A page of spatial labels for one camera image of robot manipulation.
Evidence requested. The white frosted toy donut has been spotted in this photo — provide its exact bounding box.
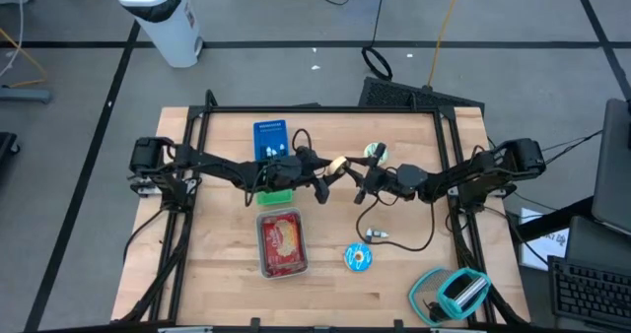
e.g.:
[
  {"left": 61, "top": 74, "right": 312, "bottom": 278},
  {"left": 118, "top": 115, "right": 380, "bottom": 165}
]
[{"left": 363, "top": 142, "right": 390, "bottom": 167}]

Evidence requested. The black metal table frame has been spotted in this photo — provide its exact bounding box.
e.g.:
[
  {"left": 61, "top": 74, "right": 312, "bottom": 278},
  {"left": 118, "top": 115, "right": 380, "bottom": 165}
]
[{"left": 111, "top": 90, "right": 531, "bottom": 330}]

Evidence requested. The white floor cable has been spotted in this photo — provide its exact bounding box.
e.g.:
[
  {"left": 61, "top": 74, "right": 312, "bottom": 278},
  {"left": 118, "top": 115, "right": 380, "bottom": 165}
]
[{"left": 0, "top": 0, "right": 26, "bottom": 78}]

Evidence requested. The white paper sheet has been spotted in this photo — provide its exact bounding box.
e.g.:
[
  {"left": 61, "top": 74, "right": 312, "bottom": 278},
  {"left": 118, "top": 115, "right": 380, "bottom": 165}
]
[{"left": 519, "top": 207, "right": 571, "bottom": 271}]

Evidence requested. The grey blue stand foot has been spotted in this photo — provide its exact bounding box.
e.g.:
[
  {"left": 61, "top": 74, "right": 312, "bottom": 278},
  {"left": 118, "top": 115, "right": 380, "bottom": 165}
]
[{"left": 0, "top": 87, "right": 53, "bottom": 104}]

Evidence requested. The blue frosted toy donut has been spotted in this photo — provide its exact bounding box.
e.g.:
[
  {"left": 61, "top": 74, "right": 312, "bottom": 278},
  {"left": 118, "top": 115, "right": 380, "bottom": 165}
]
[{"left": 343, "top": 242, "right": 374, "bottom": 273}]

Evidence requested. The teal frame metal roller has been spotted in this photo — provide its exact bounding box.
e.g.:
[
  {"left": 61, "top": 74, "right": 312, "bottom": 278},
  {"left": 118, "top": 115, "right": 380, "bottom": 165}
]
[{"left": 437, "top": 267, "right": 493, "bottom": 321}]

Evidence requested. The black slanted bar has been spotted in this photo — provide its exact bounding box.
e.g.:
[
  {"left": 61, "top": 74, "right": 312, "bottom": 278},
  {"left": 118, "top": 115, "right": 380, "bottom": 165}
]
[{"left": 514, "top": 196, "right": 596, "bottom": 244}]

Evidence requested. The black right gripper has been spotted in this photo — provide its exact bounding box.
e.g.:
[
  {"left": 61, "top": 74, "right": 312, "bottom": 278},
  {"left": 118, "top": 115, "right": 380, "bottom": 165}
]
[{"left": 344, "top": 143, "right": 402, "bottom": 206}]

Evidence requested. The long yellow floor cable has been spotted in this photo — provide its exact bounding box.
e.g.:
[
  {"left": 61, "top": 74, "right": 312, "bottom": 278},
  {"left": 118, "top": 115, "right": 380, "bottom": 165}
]
[{"left": 426, "top": 0, "right": 467, "bottom": 89}]

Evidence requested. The black left base cable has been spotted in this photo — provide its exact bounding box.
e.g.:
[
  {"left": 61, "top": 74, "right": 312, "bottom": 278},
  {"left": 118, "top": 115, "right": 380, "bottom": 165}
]
[{"left": 121, "top": 207, "right": 167, "bottom": 264}]

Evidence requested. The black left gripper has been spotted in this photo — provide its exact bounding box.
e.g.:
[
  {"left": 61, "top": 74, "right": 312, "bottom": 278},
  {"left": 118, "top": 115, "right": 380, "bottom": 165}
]
[{"left": 268, "top": 145, "right": 346, "bottom": 206}]

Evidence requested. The blue plastic bin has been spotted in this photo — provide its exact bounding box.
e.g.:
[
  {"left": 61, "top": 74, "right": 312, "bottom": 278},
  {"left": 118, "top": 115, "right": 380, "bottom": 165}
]
[{"left": 252, "top": 119, "right": 291, "bottom": 163}]

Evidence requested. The short yellow floor cable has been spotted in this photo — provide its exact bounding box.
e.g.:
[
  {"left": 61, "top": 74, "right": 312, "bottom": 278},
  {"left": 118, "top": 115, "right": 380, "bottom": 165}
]
[{"left": 0, "top": 27, "right": 50, "bottom": 89}]

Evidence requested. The black chair base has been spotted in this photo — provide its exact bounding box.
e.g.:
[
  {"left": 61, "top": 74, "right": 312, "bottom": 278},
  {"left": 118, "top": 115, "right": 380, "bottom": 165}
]
[{"left": 0, "top": 131, "right": 22, "bottom": 172}]

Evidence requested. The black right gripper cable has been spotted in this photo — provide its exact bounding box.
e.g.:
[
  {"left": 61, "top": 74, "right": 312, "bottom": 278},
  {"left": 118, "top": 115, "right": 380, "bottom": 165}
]
[{"left": 355, "top": 197, "right": 438, "bottom": 252}]

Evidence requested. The black keyboard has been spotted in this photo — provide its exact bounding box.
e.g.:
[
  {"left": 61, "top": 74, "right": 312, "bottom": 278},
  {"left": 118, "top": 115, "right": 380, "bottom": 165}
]
[{"left": 546, "top": 255, "right": 631, "bottom": 330}]

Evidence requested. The green plastic bin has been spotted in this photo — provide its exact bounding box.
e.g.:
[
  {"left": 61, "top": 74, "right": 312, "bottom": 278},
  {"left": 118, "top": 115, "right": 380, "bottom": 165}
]
[{"left": 254, "top": 187, "right": 294, "bottom": 207}]

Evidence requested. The black coiled floor cable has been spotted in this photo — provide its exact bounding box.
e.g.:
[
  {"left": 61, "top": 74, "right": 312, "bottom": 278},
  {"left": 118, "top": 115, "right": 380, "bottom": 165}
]
[{"left": 361, "top": 0, "right": 394, "bottom": 82}]

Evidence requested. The large red snack packet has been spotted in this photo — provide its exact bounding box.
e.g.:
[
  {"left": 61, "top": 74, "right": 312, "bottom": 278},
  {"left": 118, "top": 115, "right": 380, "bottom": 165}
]
[{"left": 260, "top": 212, "right": 303, "bottom": 272}]

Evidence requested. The white trash bin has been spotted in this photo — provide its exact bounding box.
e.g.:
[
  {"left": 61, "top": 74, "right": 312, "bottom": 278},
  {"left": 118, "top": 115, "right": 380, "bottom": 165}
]
[{"left": 114, "top": 0, "right": 204, "bottom": 69}]

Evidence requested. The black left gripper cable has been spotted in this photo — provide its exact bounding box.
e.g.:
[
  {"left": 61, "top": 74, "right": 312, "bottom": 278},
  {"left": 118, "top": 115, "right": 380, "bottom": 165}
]
[{"left": 291, "top": 127, "right": 314, "bottom": 154}]

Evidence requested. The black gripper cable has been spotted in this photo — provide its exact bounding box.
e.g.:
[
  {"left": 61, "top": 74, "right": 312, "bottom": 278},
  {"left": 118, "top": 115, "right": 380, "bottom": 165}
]
[
  {"left": 355, "top": 197, "right": 438, "bottom": 252},
  {"left": 291, "top": 127, "right": 314, "bottom": 154}
]

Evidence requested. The black perforated panel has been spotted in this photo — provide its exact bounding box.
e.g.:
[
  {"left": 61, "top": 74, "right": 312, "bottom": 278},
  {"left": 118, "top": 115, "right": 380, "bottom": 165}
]
[{"left": 358, "top": 76, "right": 486, "bottom": 113}]

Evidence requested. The dark grey flat device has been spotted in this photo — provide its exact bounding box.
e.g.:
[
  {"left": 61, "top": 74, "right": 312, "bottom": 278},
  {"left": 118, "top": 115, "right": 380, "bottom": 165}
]
[{"left": 564, "top": 216, "right": 631, "bottom": 275}]

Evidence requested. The teal oval mesh sieve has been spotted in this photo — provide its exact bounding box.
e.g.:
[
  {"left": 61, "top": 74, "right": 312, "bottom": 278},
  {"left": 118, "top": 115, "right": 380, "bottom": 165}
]
[{"left": 407, "top": 267, "right": 457, "bottom": 327}]

